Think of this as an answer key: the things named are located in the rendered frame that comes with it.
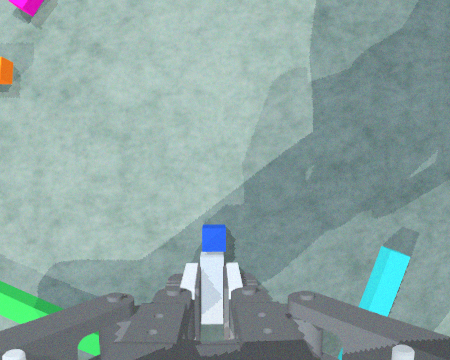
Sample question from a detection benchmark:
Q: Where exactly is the green rod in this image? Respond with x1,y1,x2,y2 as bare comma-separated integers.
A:
0,281,100,356

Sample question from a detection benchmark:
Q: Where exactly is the turquoise rod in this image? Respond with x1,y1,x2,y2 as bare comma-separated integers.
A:
359,246,410,316

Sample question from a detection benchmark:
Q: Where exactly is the small blue block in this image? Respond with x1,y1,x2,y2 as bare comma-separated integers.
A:
202,225,226,252

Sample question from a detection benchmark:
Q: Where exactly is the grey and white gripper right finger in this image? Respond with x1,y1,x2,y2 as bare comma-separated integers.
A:
223,263,450,360

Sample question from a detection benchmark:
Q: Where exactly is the magenta block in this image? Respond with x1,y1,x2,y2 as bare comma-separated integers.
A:
9,0,43,16

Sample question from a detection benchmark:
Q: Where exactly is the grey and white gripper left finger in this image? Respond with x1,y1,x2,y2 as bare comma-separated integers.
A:
0,263,202,360

